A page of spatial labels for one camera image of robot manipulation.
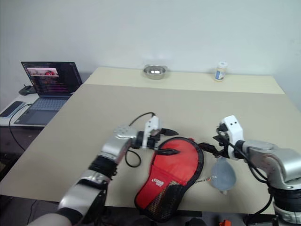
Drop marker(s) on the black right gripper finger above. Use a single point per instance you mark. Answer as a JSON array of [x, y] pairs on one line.
[[211, 151], [208, 145]]

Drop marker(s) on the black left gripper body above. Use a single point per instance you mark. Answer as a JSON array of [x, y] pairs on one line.
[[155, 141]]

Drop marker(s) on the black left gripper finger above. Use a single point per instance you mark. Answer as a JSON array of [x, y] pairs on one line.
[[168, 131], [168, 152]]

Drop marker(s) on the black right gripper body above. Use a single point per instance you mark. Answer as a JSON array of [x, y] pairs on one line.
[[224, 144]]

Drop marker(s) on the black red paddle case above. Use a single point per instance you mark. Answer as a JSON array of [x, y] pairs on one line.
[[162, 188]]

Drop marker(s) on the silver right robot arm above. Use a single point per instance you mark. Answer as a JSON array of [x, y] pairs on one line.
[[275, 157]]

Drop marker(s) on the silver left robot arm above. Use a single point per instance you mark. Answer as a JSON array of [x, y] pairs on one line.
[[117, 141]]

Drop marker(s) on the stainless steel bowl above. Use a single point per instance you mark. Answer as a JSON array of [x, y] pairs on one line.
[[155, 72]]

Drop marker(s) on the black flat bar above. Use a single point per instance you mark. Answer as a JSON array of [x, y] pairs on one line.
[[190, 213]]

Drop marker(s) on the small red object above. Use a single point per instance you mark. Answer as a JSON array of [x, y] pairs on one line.
[[224, 223]]

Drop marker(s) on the dark rounded shape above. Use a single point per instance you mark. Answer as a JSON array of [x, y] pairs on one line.
[[196, 222]]

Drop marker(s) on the small white labelled bottle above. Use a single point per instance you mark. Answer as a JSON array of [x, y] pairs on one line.
[[221, 71]]

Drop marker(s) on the open grey laptop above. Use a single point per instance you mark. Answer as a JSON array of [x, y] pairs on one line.
[[51, 80]]

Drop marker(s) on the black handheld controller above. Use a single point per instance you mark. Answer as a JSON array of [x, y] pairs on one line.
[[27, 90]]

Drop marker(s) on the black phone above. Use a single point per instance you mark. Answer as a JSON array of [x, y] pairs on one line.
[[11, 108]]

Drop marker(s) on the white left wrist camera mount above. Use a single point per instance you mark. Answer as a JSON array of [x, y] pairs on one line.
[[152, 123]]

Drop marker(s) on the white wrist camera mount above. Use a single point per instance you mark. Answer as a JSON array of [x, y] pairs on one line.
[[234, 128], [152, 123]]

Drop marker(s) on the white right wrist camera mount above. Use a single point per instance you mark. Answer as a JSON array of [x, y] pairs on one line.
[[234, 128]]

